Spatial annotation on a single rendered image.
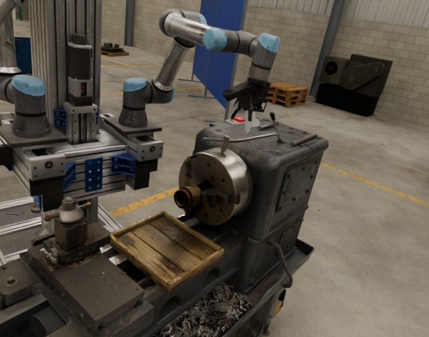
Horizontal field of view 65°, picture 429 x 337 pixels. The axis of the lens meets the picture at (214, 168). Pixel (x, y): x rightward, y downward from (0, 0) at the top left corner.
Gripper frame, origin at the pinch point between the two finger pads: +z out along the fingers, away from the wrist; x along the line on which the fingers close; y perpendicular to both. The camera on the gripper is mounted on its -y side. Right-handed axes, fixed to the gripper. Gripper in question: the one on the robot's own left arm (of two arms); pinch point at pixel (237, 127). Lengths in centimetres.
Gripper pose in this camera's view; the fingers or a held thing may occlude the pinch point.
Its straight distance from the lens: 132.5
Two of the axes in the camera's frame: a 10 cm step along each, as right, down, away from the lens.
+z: -2.5, 8.5, 4.6
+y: 9.0, 0.3, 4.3
